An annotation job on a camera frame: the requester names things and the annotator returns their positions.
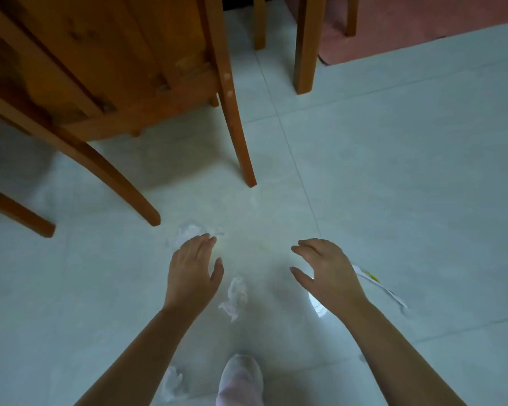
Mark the person's right forearm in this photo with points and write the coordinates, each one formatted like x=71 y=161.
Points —
x=393 y=355

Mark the person's left thumb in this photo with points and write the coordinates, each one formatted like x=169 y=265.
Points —
x=217 y=272

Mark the person's right hand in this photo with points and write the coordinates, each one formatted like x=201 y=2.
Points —
x=332 y=279

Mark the red floor mat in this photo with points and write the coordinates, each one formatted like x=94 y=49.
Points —
x=406 y=25

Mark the wooden chair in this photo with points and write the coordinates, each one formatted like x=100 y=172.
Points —
x=17 y=211
x=97 y=50

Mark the crumpled white tissue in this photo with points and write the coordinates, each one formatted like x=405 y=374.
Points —
x=236 y=298
x=190 y=229
x=172 y=382

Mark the person's left forearm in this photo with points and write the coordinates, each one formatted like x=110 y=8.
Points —
x=144 y=355

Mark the person's left hand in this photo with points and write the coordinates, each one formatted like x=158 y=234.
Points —
x=190 y=276

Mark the wooden table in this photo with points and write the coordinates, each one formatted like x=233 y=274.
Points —
x=308 y=46

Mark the white plastic wrapper yellow print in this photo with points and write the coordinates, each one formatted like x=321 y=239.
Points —
x=385 y=289

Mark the person's right thumb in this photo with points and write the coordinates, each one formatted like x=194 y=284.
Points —
x=302 y=278

